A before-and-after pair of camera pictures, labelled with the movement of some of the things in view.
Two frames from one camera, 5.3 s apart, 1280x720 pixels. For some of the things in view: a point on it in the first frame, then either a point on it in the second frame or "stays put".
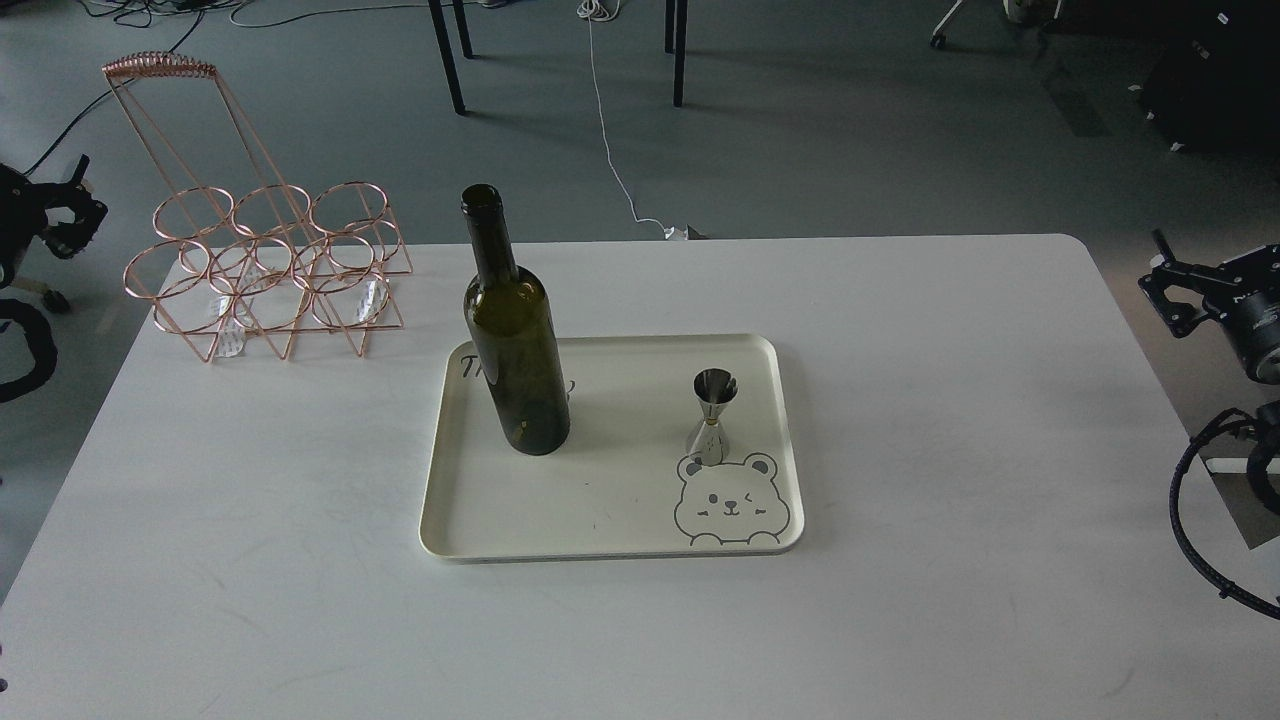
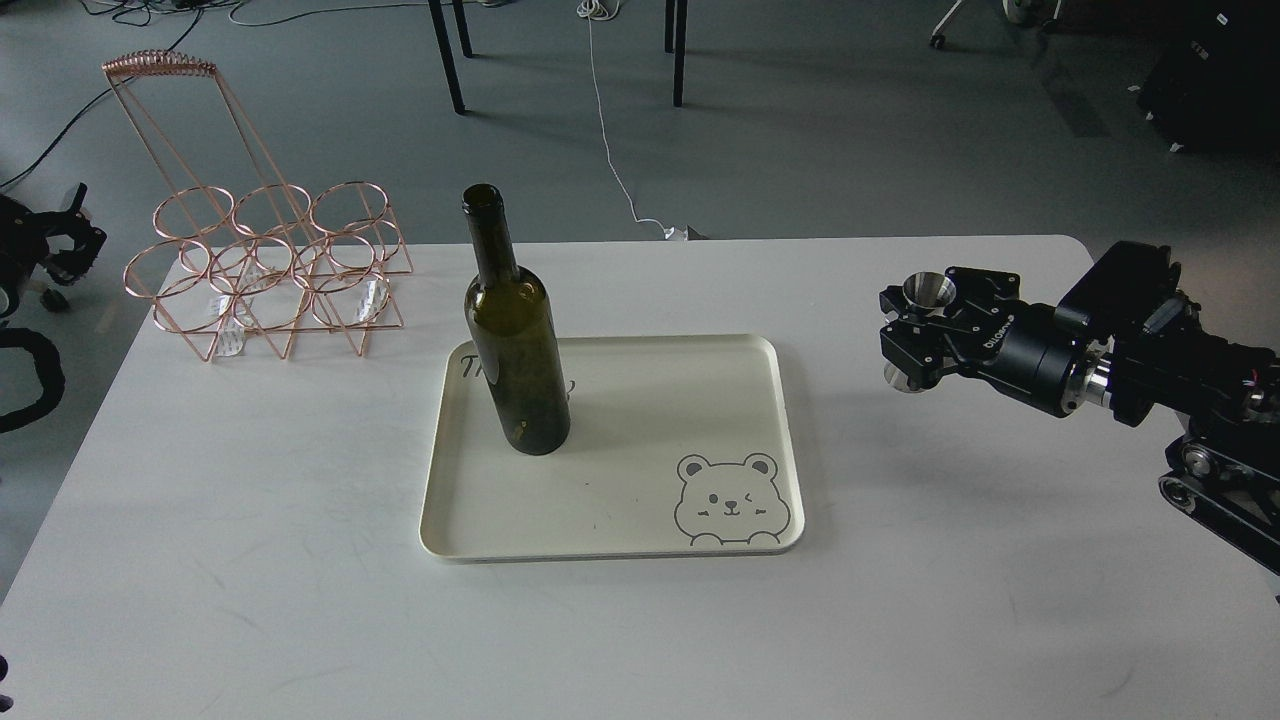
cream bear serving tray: x=623 y=483 stays put
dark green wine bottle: x=509 y=320 stays put
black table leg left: x=446 y=50 stays put
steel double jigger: x=714 y=389 -> x=922 y=292
